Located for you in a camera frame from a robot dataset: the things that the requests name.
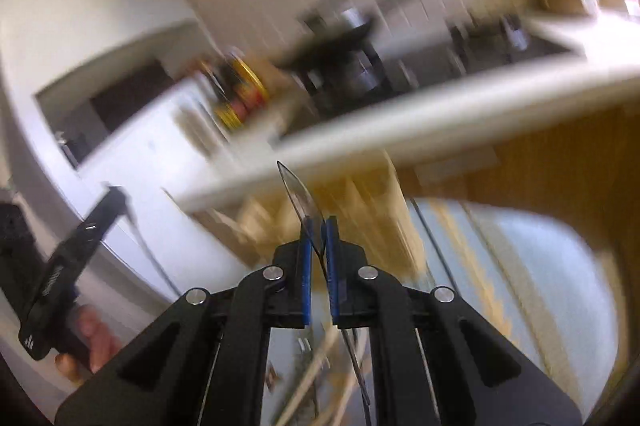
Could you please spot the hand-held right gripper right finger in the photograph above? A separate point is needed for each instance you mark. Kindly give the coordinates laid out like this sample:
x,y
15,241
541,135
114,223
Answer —
x,y
332,286

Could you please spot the yellow plastic cutlery basket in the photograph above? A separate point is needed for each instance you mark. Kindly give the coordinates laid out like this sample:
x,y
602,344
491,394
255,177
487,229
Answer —
x,y
360,211

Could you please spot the black wok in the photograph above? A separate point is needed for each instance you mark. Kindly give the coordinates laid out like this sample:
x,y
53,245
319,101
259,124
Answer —
x,y
330,43

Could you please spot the person's left hand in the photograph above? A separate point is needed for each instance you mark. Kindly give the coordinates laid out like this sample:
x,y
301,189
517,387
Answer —
x,y
97,336

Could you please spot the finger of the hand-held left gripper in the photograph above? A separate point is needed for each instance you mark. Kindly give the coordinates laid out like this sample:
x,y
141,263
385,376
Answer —
x,y
102,218

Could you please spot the black glass gas stove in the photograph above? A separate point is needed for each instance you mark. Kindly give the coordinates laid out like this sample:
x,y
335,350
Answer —
x,y
390,65

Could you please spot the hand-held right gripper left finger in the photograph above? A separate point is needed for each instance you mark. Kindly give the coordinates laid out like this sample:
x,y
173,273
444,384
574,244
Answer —
x,y
305,286

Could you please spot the yellow label sauce bottle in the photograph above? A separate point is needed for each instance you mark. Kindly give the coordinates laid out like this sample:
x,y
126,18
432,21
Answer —
x,y
245,93

